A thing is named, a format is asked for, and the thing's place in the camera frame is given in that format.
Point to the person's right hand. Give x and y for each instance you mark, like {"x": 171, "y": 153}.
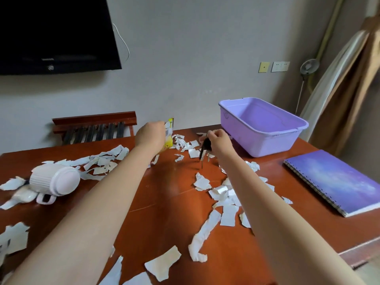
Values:
{"x": 222, "y": 143}

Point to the person's left hand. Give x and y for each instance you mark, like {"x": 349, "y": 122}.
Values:
{"x": 150, "y": 136}

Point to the bunch of keys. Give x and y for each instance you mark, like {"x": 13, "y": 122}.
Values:
{"x": 206, "y": 145}

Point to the yellow snack packet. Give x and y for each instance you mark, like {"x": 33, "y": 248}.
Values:
{"x": 169, "y": 130}

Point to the purple plastic basket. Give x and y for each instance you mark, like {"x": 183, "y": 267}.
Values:
{"x": 261, "y": 136}

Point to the white paper scraps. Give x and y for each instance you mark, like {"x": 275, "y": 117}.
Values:
{"x": 228, "y": 215}

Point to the purple spiral notebook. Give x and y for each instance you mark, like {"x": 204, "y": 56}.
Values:
{"x": 335, "y": 178}

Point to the white earbuds case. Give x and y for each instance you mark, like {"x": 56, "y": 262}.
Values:
{"x": 25, "y": 196}

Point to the person's left forearm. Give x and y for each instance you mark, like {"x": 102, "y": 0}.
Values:
{"x": 83, "y": 228}

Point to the person's right forearm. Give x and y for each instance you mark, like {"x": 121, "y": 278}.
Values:
{"x": 282, "y": 228}

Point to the brown wooden desk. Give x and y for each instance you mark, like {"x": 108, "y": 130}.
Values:
{"x": 166, "y": 192}

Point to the standing floor fan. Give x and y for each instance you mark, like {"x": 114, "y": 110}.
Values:
{"x": 309, "y": 66}

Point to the white sheer curtain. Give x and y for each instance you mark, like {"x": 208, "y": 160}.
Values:
{"x": 329, "y": 83}

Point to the brown curtain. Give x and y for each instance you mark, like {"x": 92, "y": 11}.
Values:
{"x": 350, "y": 100}

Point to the yellow wall plate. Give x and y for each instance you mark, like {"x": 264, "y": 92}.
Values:
{"x": 264, "y": 67}

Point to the black wall television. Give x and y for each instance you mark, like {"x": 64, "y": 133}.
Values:
{"x": 53, "y": 29}

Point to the yellowish wall pipe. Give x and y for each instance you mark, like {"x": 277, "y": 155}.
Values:
{"x": 329, "y": 29}

